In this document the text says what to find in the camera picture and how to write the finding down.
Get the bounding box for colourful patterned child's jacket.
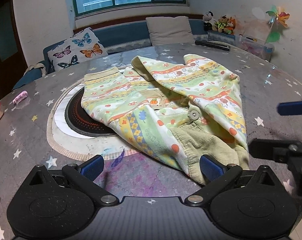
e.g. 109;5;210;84
81;54;249;184

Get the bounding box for black round induction cooktop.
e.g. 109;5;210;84
65;88;116;138

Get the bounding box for clear plastic toy box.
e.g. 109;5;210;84
235;35;274;61

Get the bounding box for colourful pinwheel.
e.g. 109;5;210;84
265;5;290;43

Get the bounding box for small pink toy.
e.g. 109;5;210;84
12;90;28;105

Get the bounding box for black remote control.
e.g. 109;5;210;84
195;40;231;51

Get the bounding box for orange fox plush toy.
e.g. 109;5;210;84
224;17;236;35

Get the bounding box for brown bear plush toy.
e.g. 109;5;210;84
212;15;228;33

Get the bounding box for blue sofa bench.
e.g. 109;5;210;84
13;19;236;89

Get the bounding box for black and white plush toy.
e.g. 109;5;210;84
203;11;213;31

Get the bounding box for butterfly print pillow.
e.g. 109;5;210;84
47;28;108;71

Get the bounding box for beige cushion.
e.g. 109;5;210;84
146;16;194;46

